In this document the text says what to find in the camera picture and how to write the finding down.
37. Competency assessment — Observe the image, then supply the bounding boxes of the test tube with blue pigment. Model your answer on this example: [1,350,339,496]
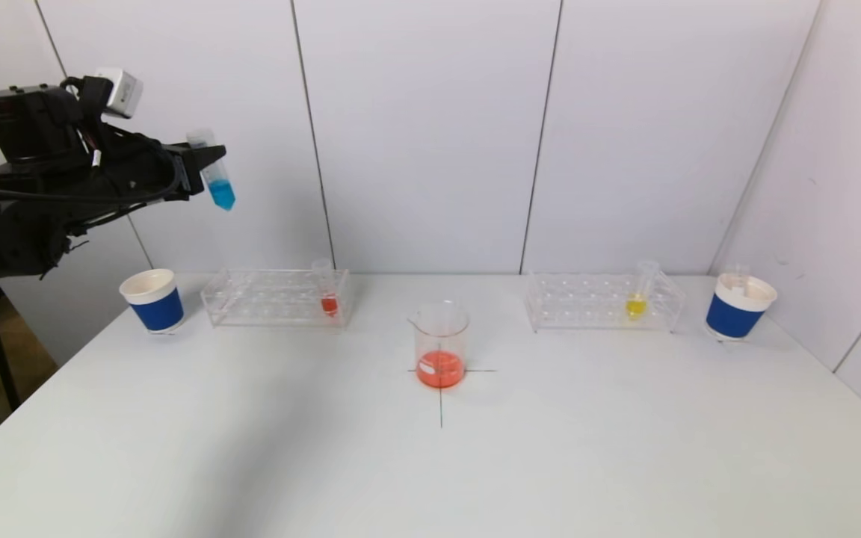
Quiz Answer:
[186,129,237,211]

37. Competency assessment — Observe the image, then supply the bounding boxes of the clear acrylic test tube rack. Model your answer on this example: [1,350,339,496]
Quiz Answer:
[202,269,353,330]
[524,270,685,334]

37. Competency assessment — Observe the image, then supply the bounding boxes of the test tube with orange-red pigment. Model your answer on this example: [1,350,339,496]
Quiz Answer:
[312,259,343,318]

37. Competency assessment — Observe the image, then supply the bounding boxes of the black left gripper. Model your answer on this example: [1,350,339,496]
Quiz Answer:
[101,123,226,202]

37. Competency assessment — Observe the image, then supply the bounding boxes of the blue and white paper cup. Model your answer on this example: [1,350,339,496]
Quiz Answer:
[705,273,778,343]
[120,268,186,335]

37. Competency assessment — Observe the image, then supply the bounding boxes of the test tube with yellow pigment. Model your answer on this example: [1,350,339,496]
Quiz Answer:
[623,259,659,322]

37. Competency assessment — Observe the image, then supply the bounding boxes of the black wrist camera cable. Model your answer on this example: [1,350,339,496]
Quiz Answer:
[0,75,186,208]

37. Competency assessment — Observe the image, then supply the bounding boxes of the clear glass beaker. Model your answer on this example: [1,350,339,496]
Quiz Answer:
[407,300,469,389]

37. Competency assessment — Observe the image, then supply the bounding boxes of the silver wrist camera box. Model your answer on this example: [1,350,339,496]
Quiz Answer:
[94,69,144,119]

